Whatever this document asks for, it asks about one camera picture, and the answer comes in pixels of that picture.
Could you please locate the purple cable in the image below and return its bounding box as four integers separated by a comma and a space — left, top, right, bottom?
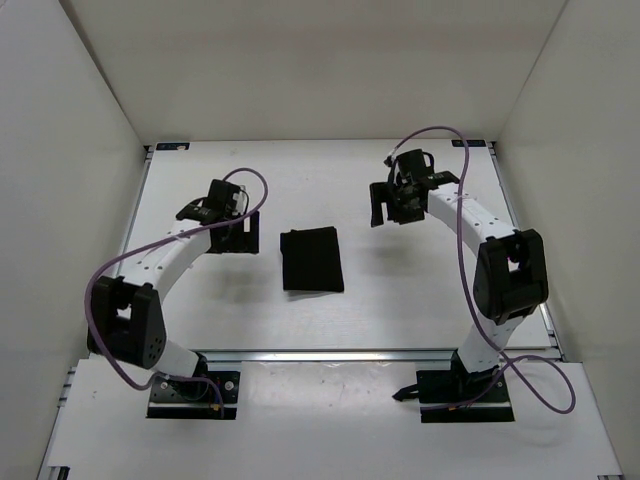
83, 167, 269, 391
392, 125, 576, 414

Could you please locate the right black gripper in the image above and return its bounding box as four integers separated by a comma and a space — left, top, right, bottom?
370, 181, 422, 228

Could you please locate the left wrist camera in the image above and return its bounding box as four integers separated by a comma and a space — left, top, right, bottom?
233, 186, 250, 215

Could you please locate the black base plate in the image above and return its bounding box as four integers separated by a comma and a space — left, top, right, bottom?
146, 364, 241, 421
392, 355, 515, 424

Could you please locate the black skirt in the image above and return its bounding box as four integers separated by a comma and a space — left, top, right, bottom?
280, 226, 345, 293

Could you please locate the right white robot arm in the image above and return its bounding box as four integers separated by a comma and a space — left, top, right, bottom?
370, 149, 548, 401

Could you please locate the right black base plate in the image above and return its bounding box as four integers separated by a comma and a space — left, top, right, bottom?
392, 355, 515, 424

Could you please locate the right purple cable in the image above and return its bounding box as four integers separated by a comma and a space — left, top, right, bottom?
392, 125, 576, 414

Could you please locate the right blue label sticker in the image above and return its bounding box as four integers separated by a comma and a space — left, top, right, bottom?
451, 139, 487, 148

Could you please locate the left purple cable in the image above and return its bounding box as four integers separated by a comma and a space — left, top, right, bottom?
83, 167, 269, 391

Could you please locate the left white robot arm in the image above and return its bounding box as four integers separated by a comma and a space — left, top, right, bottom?
87, 179, 260, 398

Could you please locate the blue label sticker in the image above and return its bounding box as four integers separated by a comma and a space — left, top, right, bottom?
451, 139, 487, 148
155, 142, 190, 151

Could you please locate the left blue label sticker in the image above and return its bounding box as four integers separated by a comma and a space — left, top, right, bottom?
155, 142, 190, 151

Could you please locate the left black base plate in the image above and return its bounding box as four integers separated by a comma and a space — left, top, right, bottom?
146, 364, 241, 421

